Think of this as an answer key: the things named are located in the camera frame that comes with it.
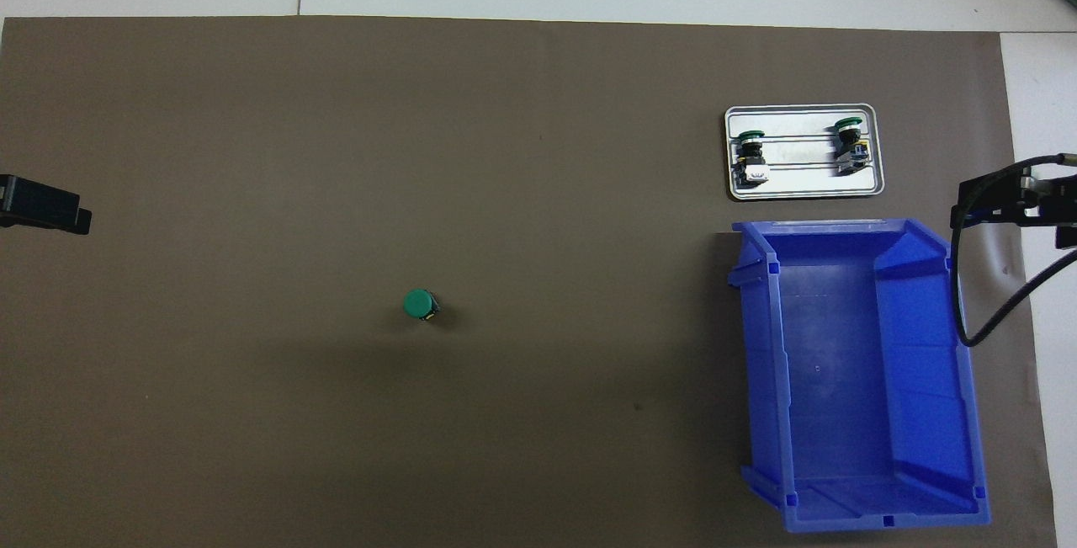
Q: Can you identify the brown table mat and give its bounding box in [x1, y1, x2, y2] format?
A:
[0, 16, 1059, 548]

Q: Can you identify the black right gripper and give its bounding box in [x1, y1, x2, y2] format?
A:
[951, 171, 1077, 250]

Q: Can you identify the grey metal tray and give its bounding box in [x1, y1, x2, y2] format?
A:
[724, 104, 886, 201]

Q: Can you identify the blue plastic storage bin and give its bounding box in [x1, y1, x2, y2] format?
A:
[727, 218, 992, 534]

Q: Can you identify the green push button switch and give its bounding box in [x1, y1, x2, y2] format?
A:
[401, 288, 443, 325]
[730, 129, 773, 189]
[831, 116, 869, 176]

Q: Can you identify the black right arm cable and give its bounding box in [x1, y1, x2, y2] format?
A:
[951, 152, 1077, 348]

